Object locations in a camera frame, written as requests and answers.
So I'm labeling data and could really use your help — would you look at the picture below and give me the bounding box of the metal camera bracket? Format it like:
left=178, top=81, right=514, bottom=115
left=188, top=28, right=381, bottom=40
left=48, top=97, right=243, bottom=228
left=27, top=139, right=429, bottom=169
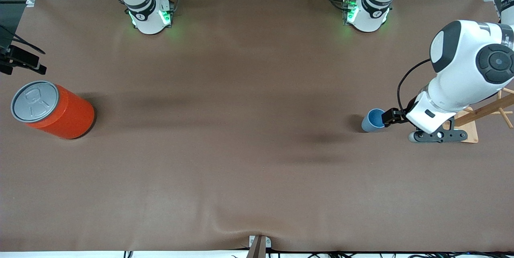
left=246, top=235, right=272, bottom=258

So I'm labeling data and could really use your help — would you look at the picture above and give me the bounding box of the brown table mat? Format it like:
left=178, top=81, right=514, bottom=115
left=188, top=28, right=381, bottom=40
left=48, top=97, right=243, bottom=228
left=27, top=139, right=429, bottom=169
left=0, top=0, right=514, bottom=252

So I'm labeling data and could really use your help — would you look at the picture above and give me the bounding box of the light blue plastic cup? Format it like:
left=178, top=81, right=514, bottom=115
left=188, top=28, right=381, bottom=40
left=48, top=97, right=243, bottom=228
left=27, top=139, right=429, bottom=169
left=361, top=108, right=387, bottom=133

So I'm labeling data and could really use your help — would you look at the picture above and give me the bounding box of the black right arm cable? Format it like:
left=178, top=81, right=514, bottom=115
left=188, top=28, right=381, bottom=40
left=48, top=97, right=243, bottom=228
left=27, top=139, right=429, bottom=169
left=0, top=25, right=45, bottom=55

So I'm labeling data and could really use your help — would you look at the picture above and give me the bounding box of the orange can with grey lid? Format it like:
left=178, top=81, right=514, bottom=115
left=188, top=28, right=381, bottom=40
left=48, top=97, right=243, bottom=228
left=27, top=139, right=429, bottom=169
left=10, top=80, right=96, bottom=140

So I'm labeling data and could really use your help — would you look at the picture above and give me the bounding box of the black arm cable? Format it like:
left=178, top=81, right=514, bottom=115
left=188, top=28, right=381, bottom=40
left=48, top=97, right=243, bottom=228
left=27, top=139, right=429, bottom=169
left=0, top=25, right=45, bottom=55
left=397, top=0, right=502, bottom=113

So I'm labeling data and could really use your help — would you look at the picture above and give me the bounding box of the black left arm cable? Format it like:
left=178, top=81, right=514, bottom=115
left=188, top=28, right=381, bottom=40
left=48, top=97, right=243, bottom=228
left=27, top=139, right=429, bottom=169
left=397, top=0, right=502, bottom=113

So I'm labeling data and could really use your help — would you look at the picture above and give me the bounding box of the wooden cup rack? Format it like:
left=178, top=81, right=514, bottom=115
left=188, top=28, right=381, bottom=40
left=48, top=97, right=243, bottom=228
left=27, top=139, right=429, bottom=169
left=442, top=86, right=514, bottom=144

